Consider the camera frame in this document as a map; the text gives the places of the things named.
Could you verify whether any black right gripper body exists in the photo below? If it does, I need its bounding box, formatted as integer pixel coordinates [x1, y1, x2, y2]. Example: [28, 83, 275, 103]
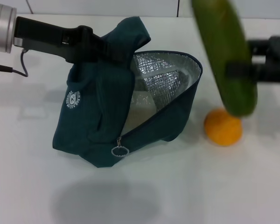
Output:
[254, 36, 280, 84]

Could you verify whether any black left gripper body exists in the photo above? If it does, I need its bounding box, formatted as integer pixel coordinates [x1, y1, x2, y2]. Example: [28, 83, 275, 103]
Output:
[14, 16, 105, 63]

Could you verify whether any green cucumber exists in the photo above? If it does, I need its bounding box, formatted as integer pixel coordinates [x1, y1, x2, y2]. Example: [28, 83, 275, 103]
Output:
[191, 0, 258, 117]

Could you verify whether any clear plastic food container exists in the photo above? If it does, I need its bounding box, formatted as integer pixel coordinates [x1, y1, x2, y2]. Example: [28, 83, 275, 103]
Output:
[125, 91, 157, 131]

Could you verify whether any dark teal insulated lunch bag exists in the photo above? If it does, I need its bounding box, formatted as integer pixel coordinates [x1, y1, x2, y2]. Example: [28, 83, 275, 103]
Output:
[52, 16, 203, 168]

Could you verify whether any orange yellow pear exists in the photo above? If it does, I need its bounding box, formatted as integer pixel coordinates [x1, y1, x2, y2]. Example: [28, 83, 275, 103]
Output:
[204, 108, 243, 147]

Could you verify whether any left arm grey cable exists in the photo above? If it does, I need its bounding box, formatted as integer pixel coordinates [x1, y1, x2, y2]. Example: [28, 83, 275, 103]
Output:
[0, 49, 28, 77]

